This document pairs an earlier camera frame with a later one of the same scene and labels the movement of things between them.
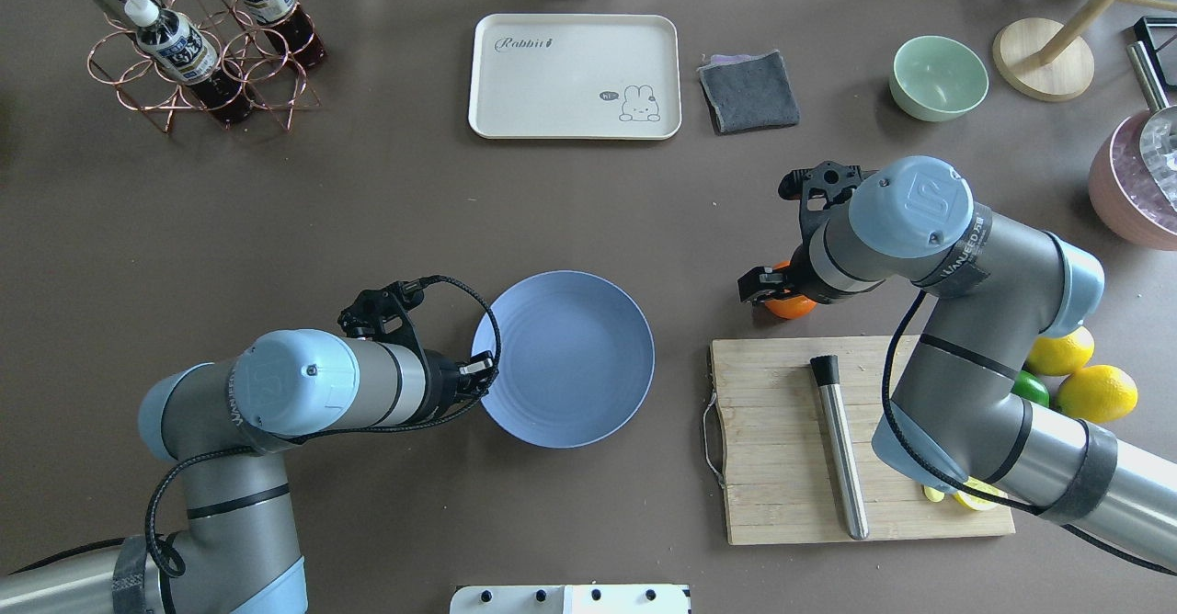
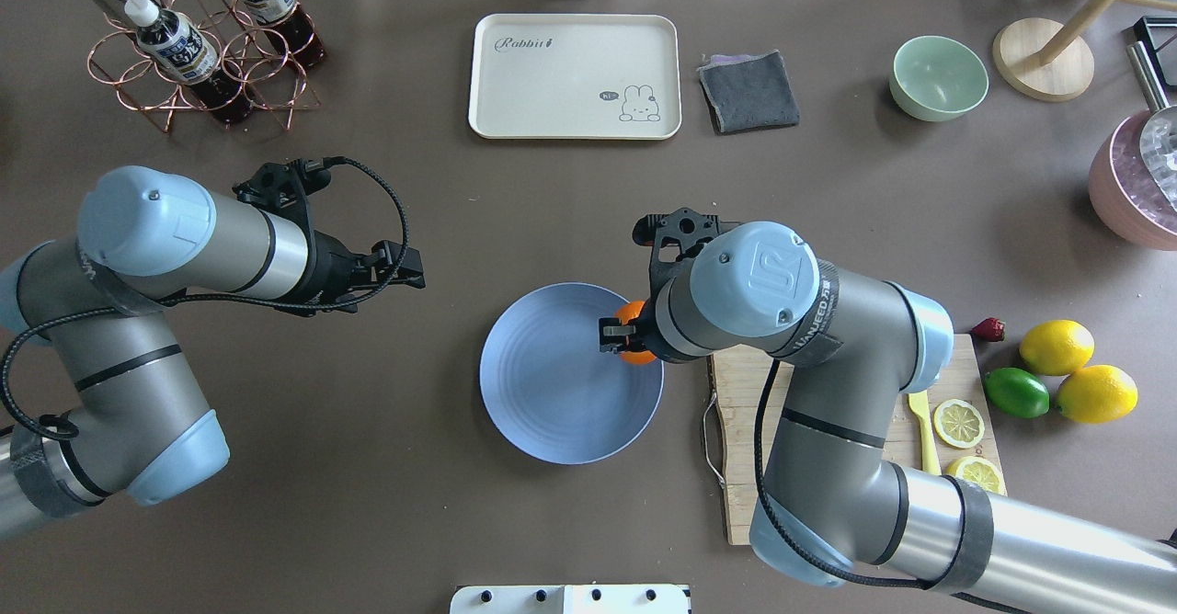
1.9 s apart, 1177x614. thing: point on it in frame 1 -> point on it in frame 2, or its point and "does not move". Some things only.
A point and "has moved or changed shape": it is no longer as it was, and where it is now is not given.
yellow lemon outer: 1098,394 does not move
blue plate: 577,358 has moved or changed shape
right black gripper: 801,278 -> 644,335
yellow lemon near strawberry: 1060,355 does not move
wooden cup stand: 1054,61 does not move
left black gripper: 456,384 -> 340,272
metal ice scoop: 1159,132 does not move
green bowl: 937,78 does not move
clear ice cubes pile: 1135,177 does not move
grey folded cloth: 746,93 does not move
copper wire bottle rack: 184,43 does not move
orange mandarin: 794,307 has moved or changed shape
